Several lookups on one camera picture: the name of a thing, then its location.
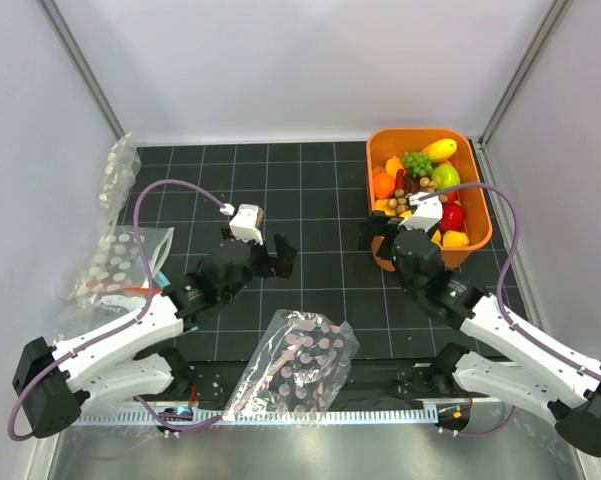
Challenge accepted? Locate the pink dotted zip bag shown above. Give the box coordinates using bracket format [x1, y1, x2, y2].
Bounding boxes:
[222, 309, 359, 425]

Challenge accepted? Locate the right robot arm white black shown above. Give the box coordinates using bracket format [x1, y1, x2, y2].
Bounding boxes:
[358, 211, 601, 458]

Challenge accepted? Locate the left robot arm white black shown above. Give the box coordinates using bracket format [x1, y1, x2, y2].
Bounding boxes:
[8, 229, 298, 441]

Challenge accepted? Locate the white dotted bag with items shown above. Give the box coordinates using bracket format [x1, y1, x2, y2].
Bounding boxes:
[61, 225, 175, 303]

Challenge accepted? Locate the white dotted bag upright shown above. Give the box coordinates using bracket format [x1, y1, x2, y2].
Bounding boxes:
[98, 132, 141, 224]

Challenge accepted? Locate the brown longan cluster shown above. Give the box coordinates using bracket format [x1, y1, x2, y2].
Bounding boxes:
[384, 177, 438, 216]

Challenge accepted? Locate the yellow lemon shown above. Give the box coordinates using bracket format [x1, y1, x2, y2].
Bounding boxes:
[442, 230, 470, 248]

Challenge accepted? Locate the orange fruit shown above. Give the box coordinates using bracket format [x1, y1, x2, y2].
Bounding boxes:
[372, 172, 395, 200]

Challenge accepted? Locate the red apple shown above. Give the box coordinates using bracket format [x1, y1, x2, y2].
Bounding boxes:
[440, 202, 465, 231]

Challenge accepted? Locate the black grid mat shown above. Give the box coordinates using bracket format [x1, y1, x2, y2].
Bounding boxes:
[99, 139, 551, 364]

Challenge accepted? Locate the green grapes bunch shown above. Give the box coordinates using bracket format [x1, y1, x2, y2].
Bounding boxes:
[401, 152, 433, 178]

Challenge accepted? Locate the orange plastic basket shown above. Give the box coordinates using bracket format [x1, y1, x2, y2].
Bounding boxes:
[366, 127, 493, 268]

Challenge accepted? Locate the green apple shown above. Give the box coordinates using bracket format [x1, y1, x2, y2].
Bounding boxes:
[431, 164, 461, 190]

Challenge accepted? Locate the yellow mango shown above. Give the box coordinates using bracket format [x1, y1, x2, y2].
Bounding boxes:
[421, 138, 457, 164]

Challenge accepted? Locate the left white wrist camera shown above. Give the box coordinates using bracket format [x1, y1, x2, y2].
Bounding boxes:
[229, 204, 264, 245]

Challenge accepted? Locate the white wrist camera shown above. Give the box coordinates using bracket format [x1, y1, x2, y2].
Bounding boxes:
[229, 204, 264, 245]
[399, 192, 443, 232]

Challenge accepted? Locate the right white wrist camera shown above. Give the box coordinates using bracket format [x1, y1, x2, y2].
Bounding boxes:
[399, 192, 443, 232]

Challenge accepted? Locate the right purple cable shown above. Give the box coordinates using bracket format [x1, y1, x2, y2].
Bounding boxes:
[409, 181, 601, 440]

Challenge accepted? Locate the purple cable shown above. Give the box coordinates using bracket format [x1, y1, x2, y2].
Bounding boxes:
[409, 181, 601, 440]
[6, 179, 236, 443]

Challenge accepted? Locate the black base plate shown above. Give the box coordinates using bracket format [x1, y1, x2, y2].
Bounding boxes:
[141, 359, 485, 410]

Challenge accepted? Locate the white slotted cable duct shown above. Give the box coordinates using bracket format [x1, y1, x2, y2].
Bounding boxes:
[74, 404, 439, 427]

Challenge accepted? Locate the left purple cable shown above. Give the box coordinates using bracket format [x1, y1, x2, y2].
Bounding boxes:
[6, 179, 236, 443]

